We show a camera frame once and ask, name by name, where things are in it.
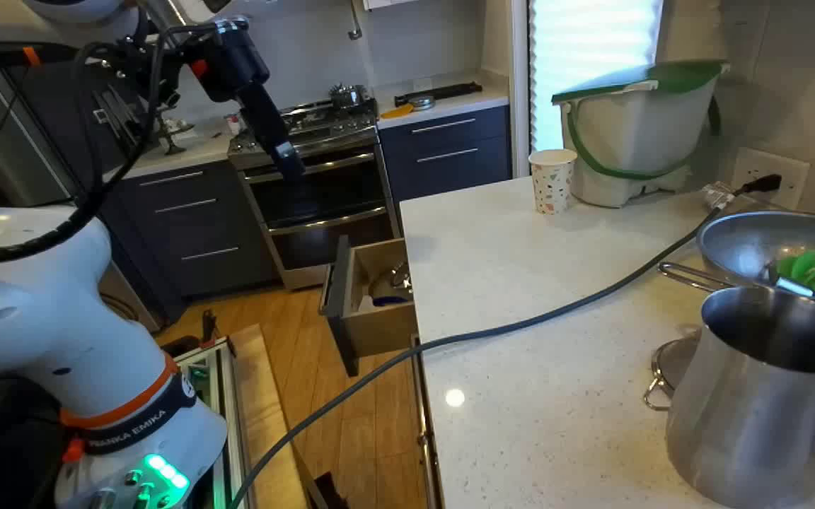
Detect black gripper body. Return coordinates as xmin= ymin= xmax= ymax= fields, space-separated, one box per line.
xmin=187 ymin=21 xmax=288 ymax=145

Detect dark topmost wooden drawer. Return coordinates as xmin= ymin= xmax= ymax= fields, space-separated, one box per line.
xmin=320 ymin=238 xmax=417 ymax=376

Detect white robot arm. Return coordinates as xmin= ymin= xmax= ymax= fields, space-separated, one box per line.
xmin=0 ymin=0 xmax=305 ymax=509

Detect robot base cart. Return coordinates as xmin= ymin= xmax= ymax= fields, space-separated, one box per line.
xmin=163 ymin=322 xmax=310 ymax=509

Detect stainless oven range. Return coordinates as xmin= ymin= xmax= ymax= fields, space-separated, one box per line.
xmin=227 ymin=98 xmax=393 ymax=289

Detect navy left cabinet drawers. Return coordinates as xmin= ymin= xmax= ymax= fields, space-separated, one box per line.
xmin=102 ymin=161 xmax=276 ymax=325

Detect navy cabinet drawers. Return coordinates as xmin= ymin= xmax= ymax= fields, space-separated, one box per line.
xmin=378 ymin=104 xmax=511 ymax=202
xmin=102 ymin=161 xmax=276 ymax=325

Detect navy right cabinet drawers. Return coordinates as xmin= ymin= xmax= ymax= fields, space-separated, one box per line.
xmin=378 ymin=104 xmax=511 ymax=202

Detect dotted paper cup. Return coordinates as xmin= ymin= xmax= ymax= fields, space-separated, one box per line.
xmin=530 ymin=151 xmax=576 ymax=214

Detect window blind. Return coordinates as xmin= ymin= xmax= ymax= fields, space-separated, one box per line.
xmin=527 ymin=0 xmax=666 ymax=151

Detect white bin with green lid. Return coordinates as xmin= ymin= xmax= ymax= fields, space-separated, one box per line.
xmin=551 ymin=59 xmax=728 ymax=209

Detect steel mixing bowl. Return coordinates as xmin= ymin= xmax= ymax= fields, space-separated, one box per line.
xmin=660 ymin=209 xmax=815 ymax=295

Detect steel pitcher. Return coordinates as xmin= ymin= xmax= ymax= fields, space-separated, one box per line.
xmin=666 ymin=287 xmax=815 ymax=509

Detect green utensil in bowl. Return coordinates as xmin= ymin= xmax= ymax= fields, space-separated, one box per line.
xmin=773 ymin=248 xmax=815 ymax=296

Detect dark power cable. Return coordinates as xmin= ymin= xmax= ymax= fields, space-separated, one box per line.
xmin=230 ymin=173 xmax=786 ymax=509

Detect white wall outlet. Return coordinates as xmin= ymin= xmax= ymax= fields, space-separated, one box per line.
xmin=728 ymin=145 xmax=811 ymax=212

